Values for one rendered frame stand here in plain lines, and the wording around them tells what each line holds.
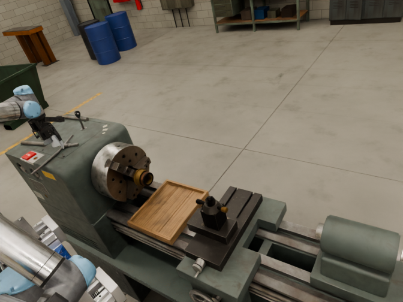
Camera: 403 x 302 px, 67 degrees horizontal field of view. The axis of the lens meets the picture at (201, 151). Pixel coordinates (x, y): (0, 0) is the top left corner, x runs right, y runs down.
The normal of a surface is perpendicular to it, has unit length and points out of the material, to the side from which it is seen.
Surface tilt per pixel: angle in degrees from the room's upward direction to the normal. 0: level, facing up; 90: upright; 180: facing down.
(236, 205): 0
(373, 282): 90
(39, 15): 90
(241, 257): 0
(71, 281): 45
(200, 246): 0
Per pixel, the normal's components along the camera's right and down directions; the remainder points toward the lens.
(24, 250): 0.51, -0.45
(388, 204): -0.21, -0.80
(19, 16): 0.81, 0.18
